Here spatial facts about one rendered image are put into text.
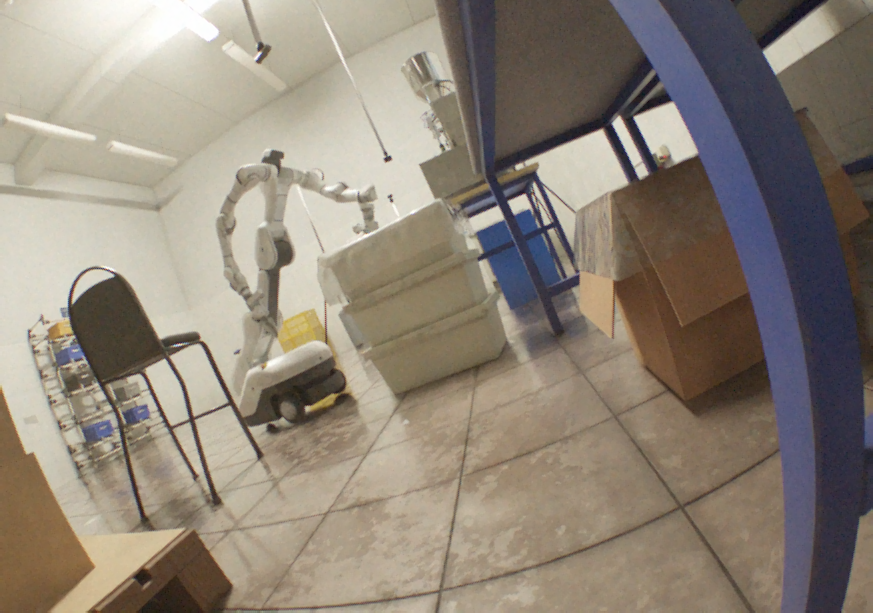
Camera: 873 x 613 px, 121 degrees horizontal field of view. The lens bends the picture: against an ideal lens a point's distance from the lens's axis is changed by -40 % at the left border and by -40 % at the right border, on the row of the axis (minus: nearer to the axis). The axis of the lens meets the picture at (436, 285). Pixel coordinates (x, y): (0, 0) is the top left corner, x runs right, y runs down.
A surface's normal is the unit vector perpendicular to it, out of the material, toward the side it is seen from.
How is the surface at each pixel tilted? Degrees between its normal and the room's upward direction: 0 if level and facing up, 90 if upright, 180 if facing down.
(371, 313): 96
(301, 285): 90
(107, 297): 103
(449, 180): 90
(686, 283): 70
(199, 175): 90
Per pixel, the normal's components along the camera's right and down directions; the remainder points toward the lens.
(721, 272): -0.30, -0.23
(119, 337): 0.16, 0.18
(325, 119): -0.13, 0.06
